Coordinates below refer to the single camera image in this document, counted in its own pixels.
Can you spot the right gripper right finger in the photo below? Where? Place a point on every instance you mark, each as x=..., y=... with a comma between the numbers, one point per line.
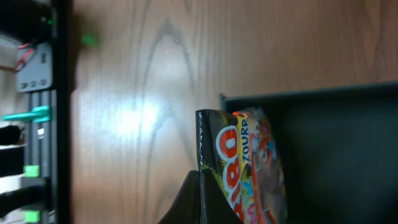
x=214, y=206

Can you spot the dark green gift box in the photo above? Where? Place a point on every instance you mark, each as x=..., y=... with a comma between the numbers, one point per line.
x=338, y=148

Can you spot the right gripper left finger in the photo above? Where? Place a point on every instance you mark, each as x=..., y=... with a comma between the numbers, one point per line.
x=185, y=209

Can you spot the Haribo gummy candy bag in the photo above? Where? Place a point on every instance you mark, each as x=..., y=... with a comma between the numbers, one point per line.
x=240, y=150

